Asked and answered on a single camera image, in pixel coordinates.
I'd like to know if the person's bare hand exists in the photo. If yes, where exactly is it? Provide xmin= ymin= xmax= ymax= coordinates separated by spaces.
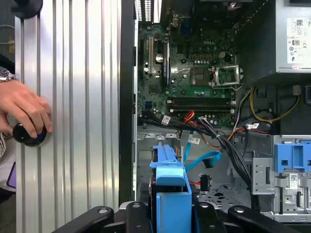
xmin=0 ymin=79 xmax=54 ymax=138

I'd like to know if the black wire bundle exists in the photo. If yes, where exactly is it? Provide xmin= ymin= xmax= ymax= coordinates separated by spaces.
xmin=138 ymin=110 xmax=260 ymax=212

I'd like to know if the black expansion slot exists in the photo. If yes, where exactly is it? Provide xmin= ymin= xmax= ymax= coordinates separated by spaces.
xmin=139 ymin=37 xmax=145 ymax=81

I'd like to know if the metal drive cage blue latch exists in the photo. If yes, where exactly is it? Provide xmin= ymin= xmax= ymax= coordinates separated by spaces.
xmin=251 ymin=134 xmax=311 ymax=223

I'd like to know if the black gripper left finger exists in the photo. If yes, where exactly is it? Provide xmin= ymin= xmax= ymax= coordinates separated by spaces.
xmin=52 ymin=201 xmax=149 ymax=233

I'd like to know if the black RAM slot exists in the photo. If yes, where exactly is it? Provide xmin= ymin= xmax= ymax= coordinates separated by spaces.
xmin=167 ymin=105 xmax=236 ymax=110
xmin=167 ymin=97 xmax=236 ymax=101
xmin=167 ymin=101 xmax=236 ymax=106

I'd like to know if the yellow wire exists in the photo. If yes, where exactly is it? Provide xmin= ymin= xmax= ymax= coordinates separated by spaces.
xmin=249 ymin=84 xmax=302 ymax=123

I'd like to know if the CPU socket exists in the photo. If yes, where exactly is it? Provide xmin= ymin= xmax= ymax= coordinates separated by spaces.
xmin=190 ymin=67 xmax=214 ymax=87

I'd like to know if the grey power supply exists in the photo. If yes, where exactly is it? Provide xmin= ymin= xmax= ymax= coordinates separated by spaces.
xmin=275 ymin=0 xmax=311 ymax=74

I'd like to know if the thin metal locking lever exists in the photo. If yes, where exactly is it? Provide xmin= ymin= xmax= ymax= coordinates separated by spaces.
xmin=211 ymin=82 xmax=244 ymax=89

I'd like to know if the hard disk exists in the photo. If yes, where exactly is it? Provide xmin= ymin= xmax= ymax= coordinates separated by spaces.
xmin=148 ymin=144 xmax=196 ymax=233

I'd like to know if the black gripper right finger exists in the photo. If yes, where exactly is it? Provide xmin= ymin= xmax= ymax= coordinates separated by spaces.
xmin=194 ymin=201 xmax=296 ymax=233

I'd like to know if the black plug disk power wire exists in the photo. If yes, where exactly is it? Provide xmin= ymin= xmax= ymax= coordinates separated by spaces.
xmin=198 ymin=172 xmax=213 ymax=193

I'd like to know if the metal socket cover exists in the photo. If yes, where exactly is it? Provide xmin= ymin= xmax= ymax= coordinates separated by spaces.
xmin=211 ymin=65 xmax=240 ymax=88

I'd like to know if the person's trunk white shirt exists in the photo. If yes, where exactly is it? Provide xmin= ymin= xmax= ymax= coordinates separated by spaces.
xmin=0 ymin=132 xmax=17 ymax=202

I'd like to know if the silver wristwatch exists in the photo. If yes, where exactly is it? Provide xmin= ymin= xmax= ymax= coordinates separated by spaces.
xmin=0 ymin=67 xmax=15 ymax=83

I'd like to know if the round black tool blue ring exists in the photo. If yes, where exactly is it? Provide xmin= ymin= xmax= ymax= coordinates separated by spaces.
xmin=12 ymin=123 xmax=49 ymax=148

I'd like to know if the black rounded object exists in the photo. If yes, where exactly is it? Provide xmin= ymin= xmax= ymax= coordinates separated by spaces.
xmin=11 ymin=0 xmax=44 ymax=19

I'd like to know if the orange red wire bundle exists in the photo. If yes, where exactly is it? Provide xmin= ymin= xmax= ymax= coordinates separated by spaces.
xmin=182 ymin=109 xmax=196 ymax=125

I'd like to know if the blue flat disk wire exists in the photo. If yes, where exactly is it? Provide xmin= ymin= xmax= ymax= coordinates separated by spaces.
xmin=182 ymin=130 xmax=222 ymax=170

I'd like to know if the grey expansion slot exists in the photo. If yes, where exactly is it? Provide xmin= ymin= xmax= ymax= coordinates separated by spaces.
xmin=148 ymin=36 xmax=155 ymax=75

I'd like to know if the black PC case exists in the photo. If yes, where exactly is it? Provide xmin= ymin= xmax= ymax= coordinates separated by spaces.
xmin=118 ymin=0 xmax=311 ymax=233

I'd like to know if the green motherboard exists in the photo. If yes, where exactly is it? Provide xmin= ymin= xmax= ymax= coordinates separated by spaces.
xmin=137 ymin=14 xmax=238 ymax=129

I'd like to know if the metal disk bay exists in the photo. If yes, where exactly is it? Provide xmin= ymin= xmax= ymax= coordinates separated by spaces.
xmin=137 ymin=131 xmax=253 ymax=202

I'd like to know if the grey white wire bundle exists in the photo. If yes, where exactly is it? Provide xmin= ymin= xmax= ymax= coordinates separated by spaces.
xmin=232 ymin=89 xmax=252 ymax=128

